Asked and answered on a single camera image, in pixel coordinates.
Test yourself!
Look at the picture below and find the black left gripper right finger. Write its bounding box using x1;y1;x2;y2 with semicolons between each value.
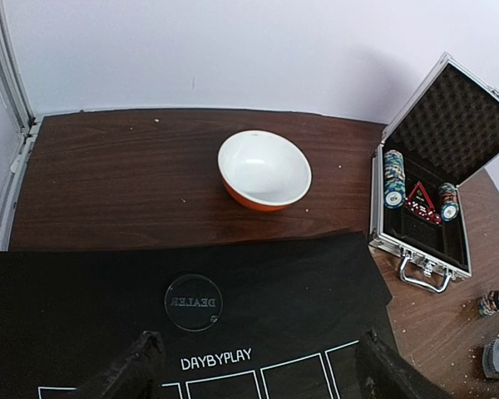
355;329;452;399

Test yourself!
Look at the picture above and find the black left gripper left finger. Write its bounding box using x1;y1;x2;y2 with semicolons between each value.
68;331;165;398

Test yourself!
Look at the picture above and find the clear acrylic dealer button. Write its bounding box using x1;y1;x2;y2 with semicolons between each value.
163;273;224;333

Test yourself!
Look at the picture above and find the poker chip stack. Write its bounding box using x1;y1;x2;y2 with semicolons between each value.
477;290;499;318

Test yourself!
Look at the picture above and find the black poker table mat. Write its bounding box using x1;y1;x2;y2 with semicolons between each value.
0;233;394;398

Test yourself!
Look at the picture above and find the red dice set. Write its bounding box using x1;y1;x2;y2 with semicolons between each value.
404;200;442;224

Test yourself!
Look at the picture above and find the right chip row in case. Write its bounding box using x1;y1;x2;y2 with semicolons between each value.
438;182;460;222

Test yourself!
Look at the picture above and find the chip row in case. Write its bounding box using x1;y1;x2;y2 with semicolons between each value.
383;150;406;209
438;182;460;222

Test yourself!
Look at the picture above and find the left chip row in case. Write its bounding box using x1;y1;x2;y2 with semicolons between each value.
383;150;406;209

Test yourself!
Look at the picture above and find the red triangle card in case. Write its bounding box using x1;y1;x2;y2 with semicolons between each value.
406;181;434;209

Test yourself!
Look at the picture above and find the orange bowl white inside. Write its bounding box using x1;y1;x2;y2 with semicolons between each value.
217;130;313;212

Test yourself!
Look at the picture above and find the aluminium poker chip case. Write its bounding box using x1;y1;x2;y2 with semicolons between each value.
368;53;499;293

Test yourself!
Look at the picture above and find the left aluminium frame post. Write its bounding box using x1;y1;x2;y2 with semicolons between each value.
0;0;37;134

